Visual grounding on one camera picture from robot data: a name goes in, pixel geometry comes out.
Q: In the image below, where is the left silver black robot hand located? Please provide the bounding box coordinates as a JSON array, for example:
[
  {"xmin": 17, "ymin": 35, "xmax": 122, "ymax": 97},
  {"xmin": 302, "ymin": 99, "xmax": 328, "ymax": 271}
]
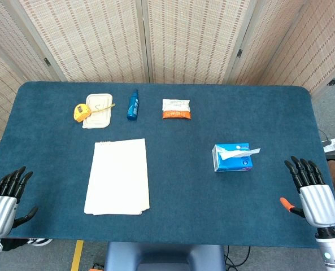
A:
[{"xmin": 0, "ymin": 165, "xmax": 39, "ymax": 239}]

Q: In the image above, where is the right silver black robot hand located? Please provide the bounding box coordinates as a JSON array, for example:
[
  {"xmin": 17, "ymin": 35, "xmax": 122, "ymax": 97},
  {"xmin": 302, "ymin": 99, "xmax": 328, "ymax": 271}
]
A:
[{"xmin": 280, "ymin": 155, "xmax": 335, "ymax": 238}]

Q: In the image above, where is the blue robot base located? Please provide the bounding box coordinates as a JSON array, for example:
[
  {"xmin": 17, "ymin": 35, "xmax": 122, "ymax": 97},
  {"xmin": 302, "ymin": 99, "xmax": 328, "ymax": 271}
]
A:
[{"xmin": 103, "ymin": 242, "xmax": 227, "ymax": 271}]

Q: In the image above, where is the white tissue sheet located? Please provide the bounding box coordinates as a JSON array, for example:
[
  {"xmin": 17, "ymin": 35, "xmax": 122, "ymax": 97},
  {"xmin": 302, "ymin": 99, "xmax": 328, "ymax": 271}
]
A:
[{"xmin": 218, "ymin": 147, "xmax": 262, "ymax": 161}]

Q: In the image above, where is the blue tissue box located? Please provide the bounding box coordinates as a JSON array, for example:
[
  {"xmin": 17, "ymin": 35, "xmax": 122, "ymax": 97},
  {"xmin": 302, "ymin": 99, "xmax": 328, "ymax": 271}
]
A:
[{"xmin": 211, "ymin": 143, "xmax": 254, "ymax": 173}]

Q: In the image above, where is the black white sneaker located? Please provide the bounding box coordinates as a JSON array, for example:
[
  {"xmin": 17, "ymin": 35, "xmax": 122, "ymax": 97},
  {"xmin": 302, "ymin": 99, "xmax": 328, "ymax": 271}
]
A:
[{"xmin": 28, "ymin": 238, "xmax": 53, "ymax": 247}]

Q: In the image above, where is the yellow floor tape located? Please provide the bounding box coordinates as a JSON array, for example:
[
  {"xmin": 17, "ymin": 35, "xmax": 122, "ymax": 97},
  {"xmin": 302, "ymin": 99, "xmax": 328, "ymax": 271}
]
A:
[{"xmin": 70, "ymin": 239, "xmax": 84, "ymax": 271}]

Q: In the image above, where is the white paper notepad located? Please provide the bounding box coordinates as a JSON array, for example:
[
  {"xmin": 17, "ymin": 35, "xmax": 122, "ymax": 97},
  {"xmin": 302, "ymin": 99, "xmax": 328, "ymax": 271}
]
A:
[{"xmin": 84, "ymin": 138, "xmax": 151, "ymax": 216}]

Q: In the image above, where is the yellow tape measure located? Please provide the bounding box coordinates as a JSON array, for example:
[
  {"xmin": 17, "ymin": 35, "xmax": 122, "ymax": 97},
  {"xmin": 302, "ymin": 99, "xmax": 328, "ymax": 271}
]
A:
[{"xmin": 73, "ymin": 103, "xmax": 116, "ymax": 123}]

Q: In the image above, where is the beige lidded food container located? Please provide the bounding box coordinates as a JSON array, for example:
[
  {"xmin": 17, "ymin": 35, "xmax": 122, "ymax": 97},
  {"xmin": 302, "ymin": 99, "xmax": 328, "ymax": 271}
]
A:
[{"xmin": 82, "ymin": 93, "xmax": 114, "ymax": 129}]

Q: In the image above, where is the blue felt table mat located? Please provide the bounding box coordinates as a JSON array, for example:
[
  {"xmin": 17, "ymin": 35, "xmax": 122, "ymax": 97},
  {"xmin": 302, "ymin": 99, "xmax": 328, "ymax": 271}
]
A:
[{"xmin": 0, "ymin": 81, "xmax": 335, "ymax": 249}]

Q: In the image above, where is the blue bottle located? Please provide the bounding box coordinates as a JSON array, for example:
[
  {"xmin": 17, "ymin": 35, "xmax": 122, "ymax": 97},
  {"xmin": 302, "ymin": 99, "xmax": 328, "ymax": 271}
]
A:
[{"xmin": 126, "ymin": 89, "xmax": 140, "ymax": 121}]

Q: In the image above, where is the white orange snack packet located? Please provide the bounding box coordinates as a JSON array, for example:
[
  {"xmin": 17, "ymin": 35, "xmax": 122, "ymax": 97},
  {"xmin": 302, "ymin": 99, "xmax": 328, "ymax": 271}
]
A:
[{"xmin": 162, "ymin": 98, "xmax": 193, "ymax": 120}]

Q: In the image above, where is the bamboo folding screen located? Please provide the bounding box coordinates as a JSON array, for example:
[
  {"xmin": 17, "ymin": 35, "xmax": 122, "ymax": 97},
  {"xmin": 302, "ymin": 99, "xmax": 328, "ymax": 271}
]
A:
[{"xmin": 0, "ymin": 0, "xmax": 335, "ymax": 143}]

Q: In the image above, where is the black cable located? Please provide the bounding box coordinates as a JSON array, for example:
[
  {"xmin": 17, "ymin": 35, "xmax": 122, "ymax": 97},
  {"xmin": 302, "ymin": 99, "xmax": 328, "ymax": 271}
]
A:
[{"xmin": 224, "ymin": 245, "xmax": 251, "ymax": 271}]

